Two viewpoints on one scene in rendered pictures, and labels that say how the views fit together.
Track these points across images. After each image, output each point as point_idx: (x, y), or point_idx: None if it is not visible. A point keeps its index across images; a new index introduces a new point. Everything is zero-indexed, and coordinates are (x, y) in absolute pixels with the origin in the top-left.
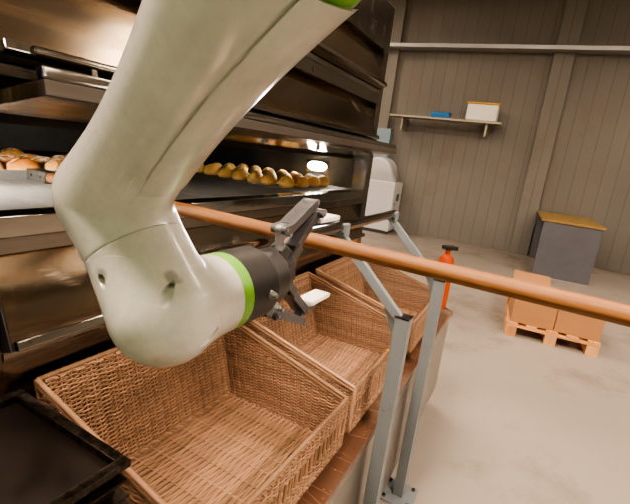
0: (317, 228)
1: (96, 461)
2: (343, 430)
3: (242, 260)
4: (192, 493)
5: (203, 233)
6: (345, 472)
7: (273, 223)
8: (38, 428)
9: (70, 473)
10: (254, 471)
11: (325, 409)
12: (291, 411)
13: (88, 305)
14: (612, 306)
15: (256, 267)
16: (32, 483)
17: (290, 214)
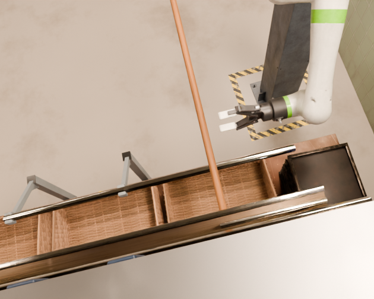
0: (159, 178)
1: (294, 164)
2: None
3: (282, 99)
4: (237, 203)
5: None
6: (178, 172)
7: (259, 109)
8: (304, 189)
9: (301, 164)
10: (210, 196)
11: (166, 190)
12: (164, 219)
13: None
14: (185, 41)
15: (278, 98)
16: (310, 166)
17: (250, 109)
